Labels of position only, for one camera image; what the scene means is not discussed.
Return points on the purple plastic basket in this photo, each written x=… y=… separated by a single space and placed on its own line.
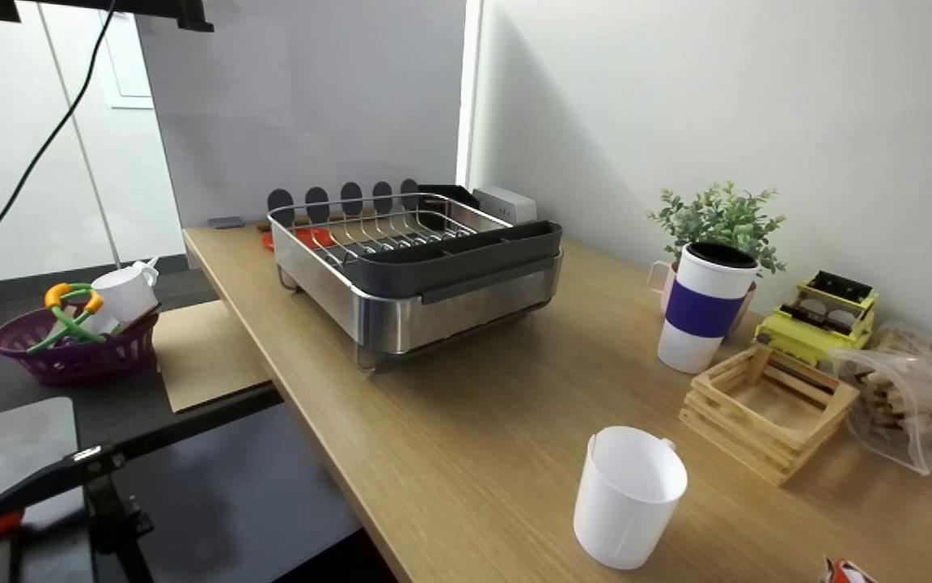
x=71 y=362

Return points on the small wooden crate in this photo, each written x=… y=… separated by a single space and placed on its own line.
x=765 y=409

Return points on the green and yellow toys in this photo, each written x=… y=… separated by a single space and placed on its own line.
x=71 y=306

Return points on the cardboard sheet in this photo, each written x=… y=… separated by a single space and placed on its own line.
x=206 y=355

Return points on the white cup with blue band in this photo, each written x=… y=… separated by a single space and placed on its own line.
x=711 y=288

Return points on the steel and black dish rack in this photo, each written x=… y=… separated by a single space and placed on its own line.
x=414 y=268

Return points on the white cup in basket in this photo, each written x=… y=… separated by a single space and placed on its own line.
x=123 y=295

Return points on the white rectangular box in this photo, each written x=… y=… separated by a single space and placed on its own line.
x=509 y=206

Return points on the white plastic mug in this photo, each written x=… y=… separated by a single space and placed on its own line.
x=626 y=499

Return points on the green plant in pink pot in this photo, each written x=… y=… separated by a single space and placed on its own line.
x=721 y=216

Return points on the clear plastic bag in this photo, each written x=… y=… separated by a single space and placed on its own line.
x=894 y=397

